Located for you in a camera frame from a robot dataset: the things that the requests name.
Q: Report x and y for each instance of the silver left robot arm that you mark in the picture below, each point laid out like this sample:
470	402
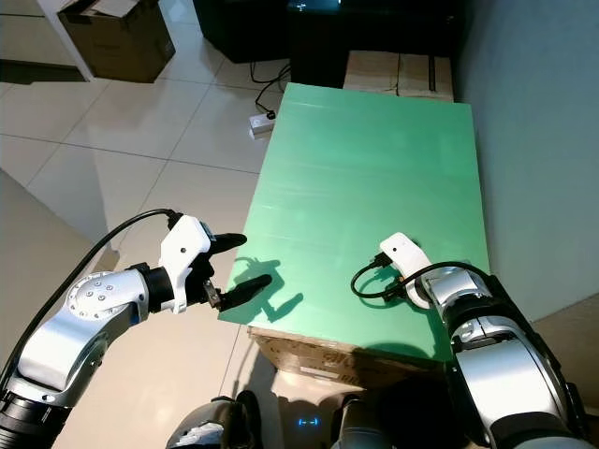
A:
94	323

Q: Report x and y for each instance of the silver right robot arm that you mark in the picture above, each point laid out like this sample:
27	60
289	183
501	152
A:
505	365

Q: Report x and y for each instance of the cardboard box under green board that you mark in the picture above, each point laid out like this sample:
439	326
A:
337	355

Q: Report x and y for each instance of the white power strip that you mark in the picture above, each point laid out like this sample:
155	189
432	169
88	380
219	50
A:
261	121

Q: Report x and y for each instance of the black robot left leg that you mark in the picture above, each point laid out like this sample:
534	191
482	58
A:
211	428

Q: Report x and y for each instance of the black robot leg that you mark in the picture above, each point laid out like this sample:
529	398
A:
211	428
360	426

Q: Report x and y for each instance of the black robot right leg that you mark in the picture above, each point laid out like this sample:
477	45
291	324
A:
360	426

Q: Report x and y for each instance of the beige flat carton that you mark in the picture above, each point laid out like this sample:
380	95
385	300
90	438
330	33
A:
398	75

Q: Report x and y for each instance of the open brown cardboard box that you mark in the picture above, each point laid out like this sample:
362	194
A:
122	45

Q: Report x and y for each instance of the black low cabinet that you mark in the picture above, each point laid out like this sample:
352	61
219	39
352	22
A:
356	33

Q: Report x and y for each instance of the white drawer cabinet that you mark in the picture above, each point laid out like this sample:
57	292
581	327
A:
33	42

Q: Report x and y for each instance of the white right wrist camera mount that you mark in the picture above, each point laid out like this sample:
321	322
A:
404	253

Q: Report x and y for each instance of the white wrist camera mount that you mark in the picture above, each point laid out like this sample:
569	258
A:
183	254
404	253

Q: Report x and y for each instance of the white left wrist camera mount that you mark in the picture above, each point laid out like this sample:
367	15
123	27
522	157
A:
183	254

